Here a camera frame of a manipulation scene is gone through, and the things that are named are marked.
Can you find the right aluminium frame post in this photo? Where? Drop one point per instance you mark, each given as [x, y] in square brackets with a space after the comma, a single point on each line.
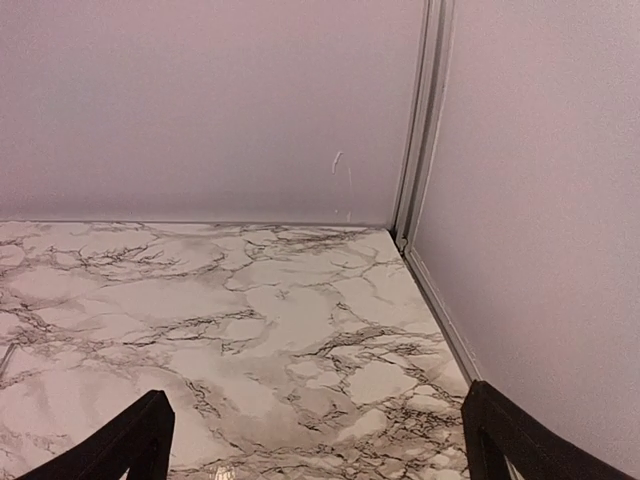
[431, 73]

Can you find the clear handled small screwdriver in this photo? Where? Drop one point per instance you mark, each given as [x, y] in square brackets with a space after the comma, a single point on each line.
[6, 358]

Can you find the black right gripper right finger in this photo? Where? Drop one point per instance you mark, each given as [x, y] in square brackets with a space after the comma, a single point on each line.
[499, 434]

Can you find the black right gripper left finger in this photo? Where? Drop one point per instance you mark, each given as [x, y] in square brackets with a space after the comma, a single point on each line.
[136, 444]

